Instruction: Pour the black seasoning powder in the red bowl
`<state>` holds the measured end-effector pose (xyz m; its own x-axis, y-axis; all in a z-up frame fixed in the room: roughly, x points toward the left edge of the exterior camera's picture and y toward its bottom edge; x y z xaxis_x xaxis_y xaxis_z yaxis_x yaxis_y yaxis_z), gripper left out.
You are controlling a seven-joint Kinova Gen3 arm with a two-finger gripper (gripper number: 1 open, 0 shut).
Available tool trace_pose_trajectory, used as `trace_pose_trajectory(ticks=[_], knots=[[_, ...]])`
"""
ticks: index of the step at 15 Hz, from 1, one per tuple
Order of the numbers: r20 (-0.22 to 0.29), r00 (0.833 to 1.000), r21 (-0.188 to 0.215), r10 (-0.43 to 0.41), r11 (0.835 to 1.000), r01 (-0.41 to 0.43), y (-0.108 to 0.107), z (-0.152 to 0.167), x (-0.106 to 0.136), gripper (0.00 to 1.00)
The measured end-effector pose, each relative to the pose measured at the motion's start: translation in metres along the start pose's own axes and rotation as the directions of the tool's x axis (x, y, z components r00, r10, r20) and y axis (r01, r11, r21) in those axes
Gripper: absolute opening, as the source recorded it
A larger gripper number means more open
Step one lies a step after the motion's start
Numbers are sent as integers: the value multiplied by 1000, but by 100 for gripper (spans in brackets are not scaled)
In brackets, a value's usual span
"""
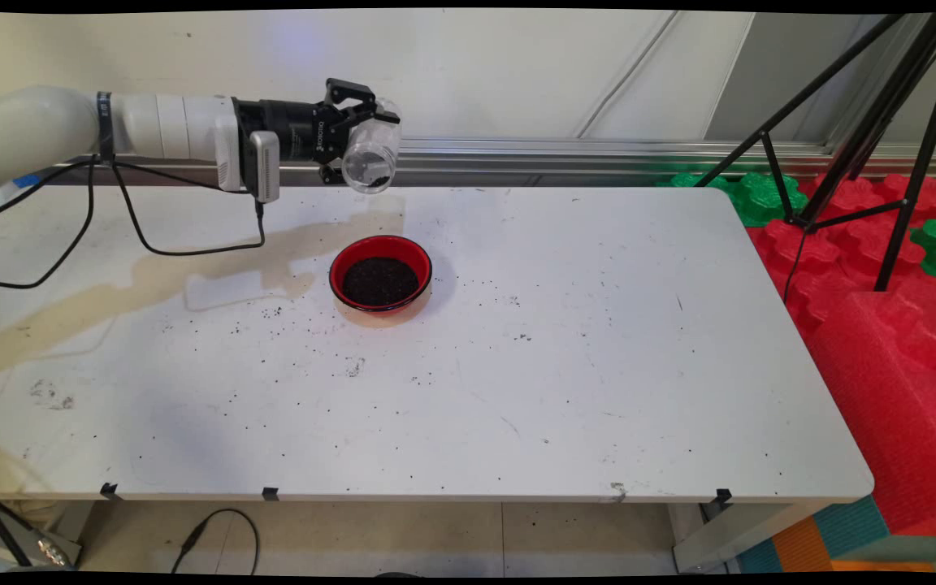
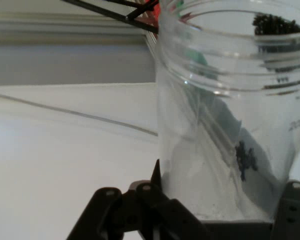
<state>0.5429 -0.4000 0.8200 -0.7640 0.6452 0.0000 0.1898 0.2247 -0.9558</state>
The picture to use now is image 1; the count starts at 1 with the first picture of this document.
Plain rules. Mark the black seeds pile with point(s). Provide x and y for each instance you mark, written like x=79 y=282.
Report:
x=380 y=283

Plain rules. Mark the white camera bracket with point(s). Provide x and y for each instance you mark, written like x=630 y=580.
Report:
x=228 y=162

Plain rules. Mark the red foam puzzle mat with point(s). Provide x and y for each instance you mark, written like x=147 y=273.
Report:
x=842 y=252

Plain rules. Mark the orange foam mat tile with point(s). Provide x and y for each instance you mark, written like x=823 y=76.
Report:
x=801 y=546

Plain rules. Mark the aluminium rail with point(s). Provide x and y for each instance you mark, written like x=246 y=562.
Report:
x=517 y=154

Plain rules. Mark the clear plastic jar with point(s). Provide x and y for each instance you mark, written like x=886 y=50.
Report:
x=374 y=146

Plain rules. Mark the black tripod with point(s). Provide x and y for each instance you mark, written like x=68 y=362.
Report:
x=874 y=122

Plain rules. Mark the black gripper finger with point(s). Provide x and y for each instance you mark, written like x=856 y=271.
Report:
x=350 y=97
x=332 y=172

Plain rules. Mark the black seeds portion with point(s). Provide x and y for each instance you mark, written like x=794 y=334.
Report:
x=377 y=180

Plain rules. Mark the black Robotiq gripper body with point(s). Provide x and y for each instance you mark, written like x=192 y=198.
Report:
x=301 y=130

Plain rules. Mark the red bowl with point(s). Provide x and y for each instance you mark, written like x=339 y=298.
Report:
x=354 y=260

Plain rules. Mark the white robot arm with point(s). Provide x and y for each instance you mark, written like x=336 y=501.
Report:
x=29 y=130

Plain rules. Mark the teal foam mat tile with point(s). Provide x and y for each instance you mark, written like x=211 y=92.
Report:
x=850 y=524

